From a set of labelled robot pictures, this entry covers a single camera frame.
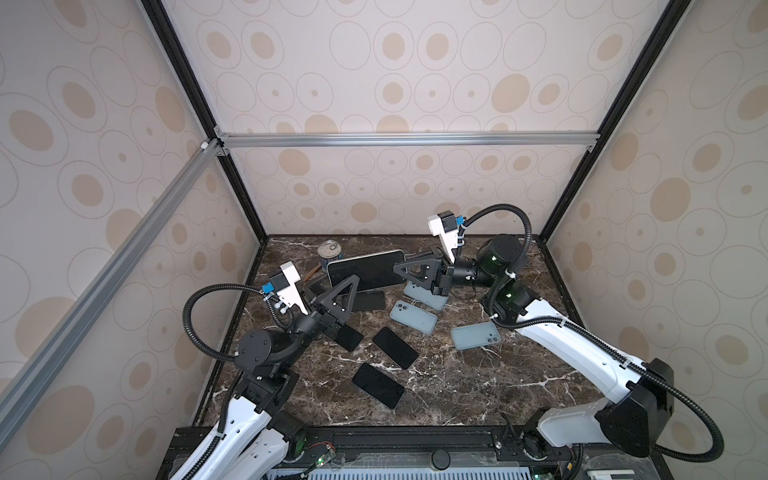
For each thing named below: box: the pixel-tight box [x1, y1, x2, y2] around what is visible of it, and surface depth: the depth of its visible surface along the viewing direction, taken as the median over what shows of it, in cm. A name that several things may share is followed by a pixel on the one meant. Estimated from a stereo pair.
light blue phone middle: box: [390, 300, 438, 335], surface depth 99 cm
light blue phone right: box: [451, 322, 501, 351], surface depth 94 cm
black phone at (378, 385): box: [352, 363, 405, 409], surface depth 85 cm
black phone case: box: [352, 290, 385, 311], surface depth 105 cm
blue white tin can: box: [317, 240, 344, 262], surface depth 105 cm
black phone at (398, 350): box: [372, 327, 419, 370], surface depth 92 cm
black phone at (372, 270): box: [327, 249, 407, 291], surface depth 55 cm
